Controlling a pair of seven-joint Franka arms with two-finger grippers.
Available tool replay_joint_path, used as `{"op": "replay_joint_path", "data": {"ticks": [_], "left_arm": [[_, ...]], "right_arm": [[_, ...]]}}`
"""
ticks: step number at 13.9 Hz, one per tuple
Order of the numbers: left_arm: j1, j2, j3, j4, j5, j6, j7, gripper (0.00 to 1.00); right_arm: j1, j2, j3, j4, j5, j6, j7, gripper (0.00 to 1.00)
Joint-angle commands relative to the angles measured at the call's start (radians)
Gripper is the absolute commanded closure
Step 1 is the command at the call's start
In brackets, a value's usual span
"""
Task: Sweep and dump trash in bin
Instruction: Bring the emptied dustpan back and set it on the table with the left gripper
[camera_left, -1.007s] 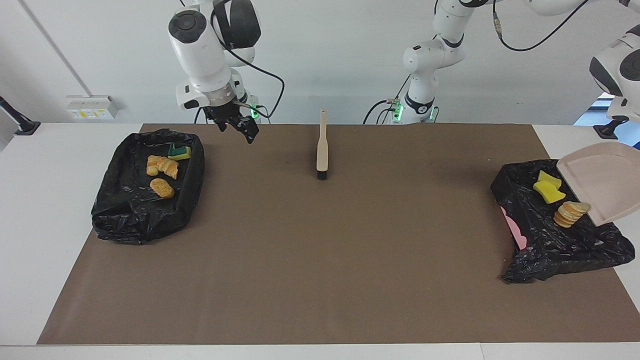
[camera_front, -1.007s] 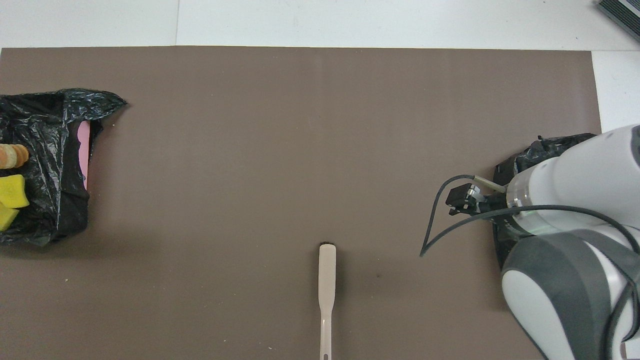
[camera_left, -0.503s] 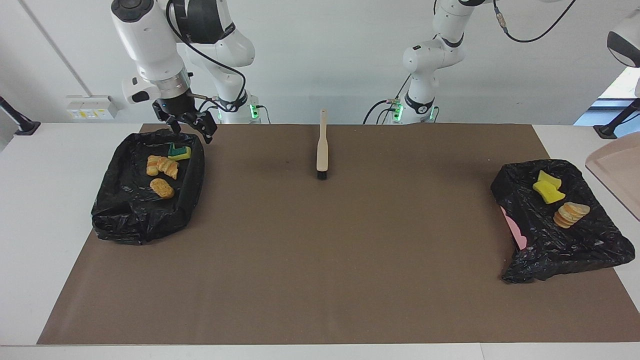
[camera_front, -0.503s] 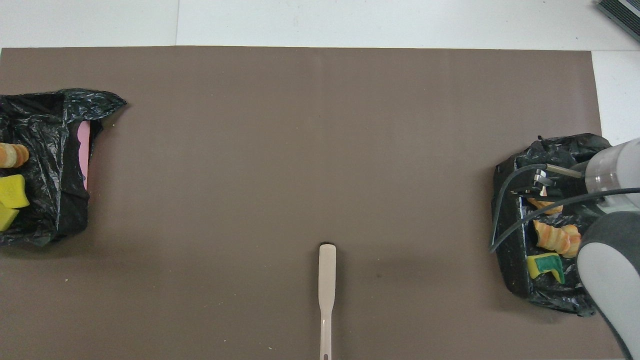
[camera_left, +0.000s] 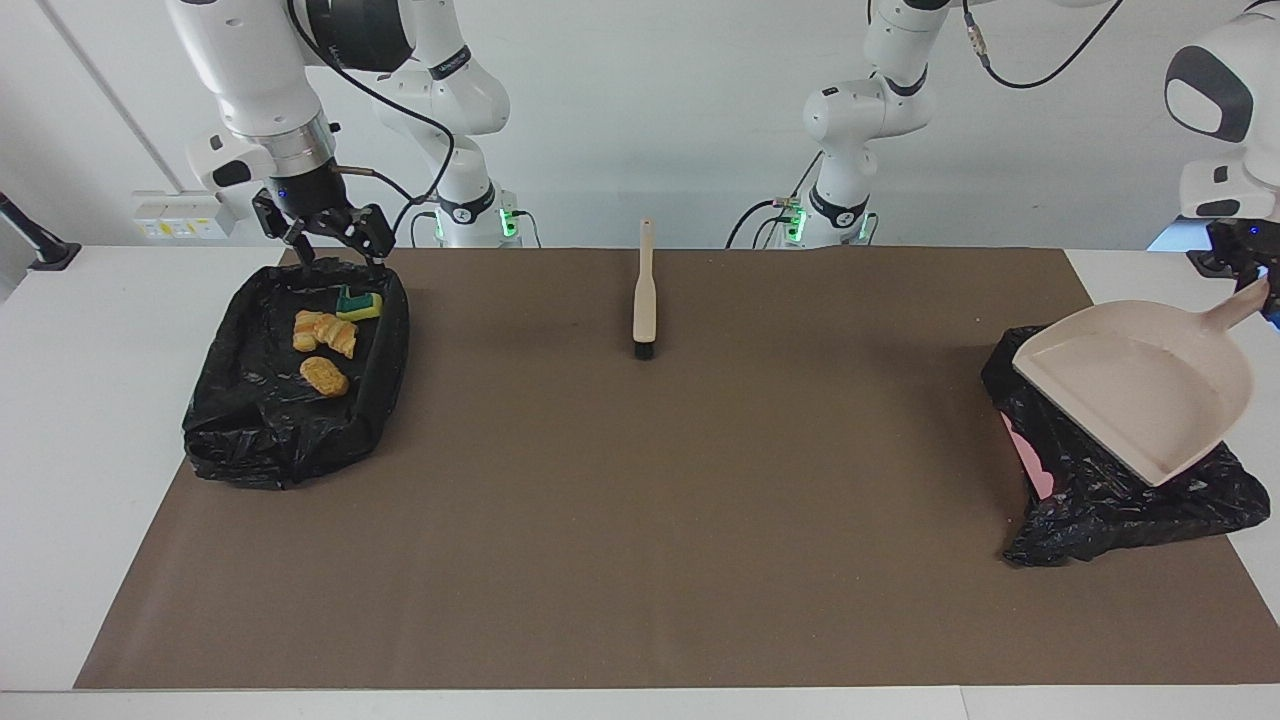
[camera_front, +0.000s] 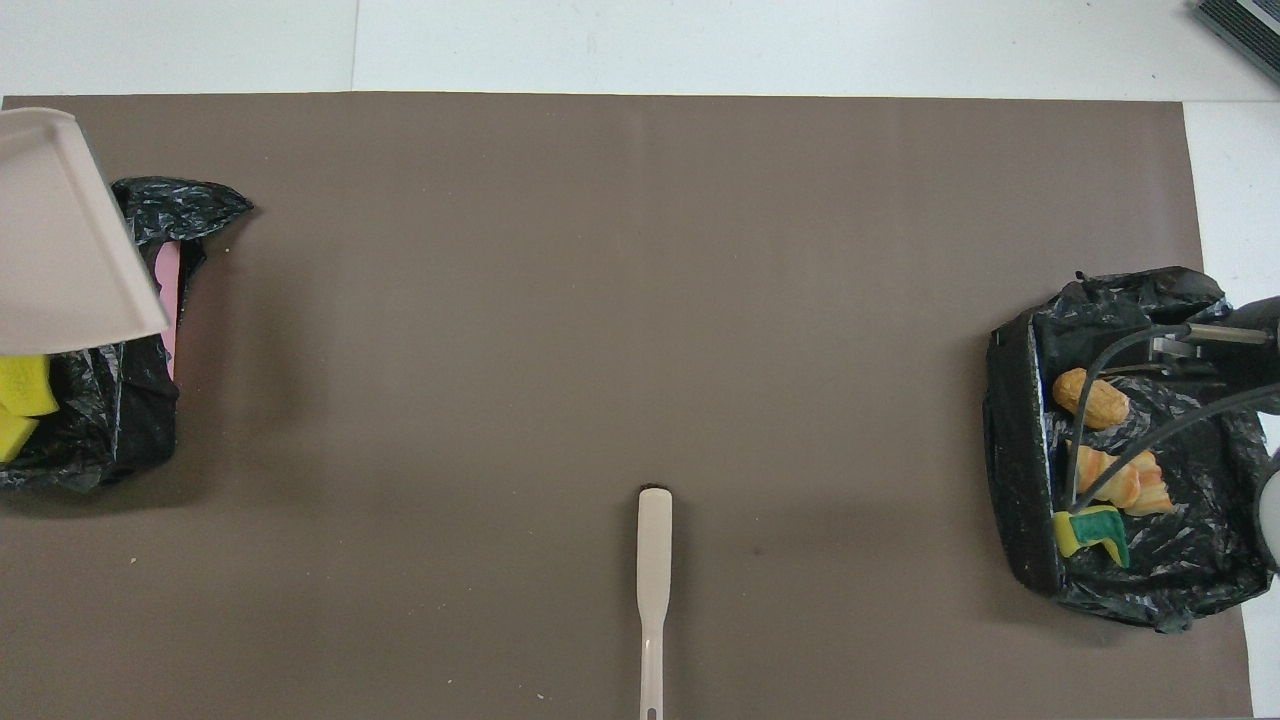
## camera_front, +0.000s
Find pale pink plastic dustpan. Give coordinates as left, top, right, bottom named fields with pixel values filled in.
left=0, top=107, right=172, bottom=358

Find yellow sponge piece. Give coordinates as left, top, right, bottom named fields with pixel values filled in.
left=0, top=410, right=40, bottom=464
left=0, top=354, right=60, bottom=418

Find yellow and green sponge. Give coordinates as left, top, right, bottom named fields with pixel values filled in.
left=1052, top=505, right=1132, bottom=569

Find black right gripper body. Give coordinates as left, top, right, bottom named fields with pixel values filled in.
left=1222, top=295, right=1280, bottom=393

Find brown toy bread roll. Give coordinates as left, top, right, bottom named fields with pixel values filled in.
left=1052, top=367, right=1132, bottom=432

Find bin lined with black bag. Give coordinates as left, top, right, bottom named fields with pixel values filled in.
left=984, top=265, right=1280, bottom=633

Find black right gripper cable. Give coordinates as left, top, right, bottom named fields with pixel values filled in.
left=1066, top=320, right=1280, bottom=516

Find beige hand brush black bristles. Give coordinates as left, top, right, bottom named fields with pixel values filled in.
left=637, top=485, right=674, bottom=720

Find dark grey ribbed device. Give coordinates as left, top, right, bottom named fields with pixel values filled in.
left=1192, top=0, right=1280, bottom=86

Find brown table mat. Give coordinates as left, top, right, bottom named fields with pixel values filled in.
left=0, top=93, right=1254, bottom=720

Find crumpled black trash bag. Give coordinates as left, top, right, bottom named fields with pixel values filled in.
left=0, top=177, right=256, bottom=493

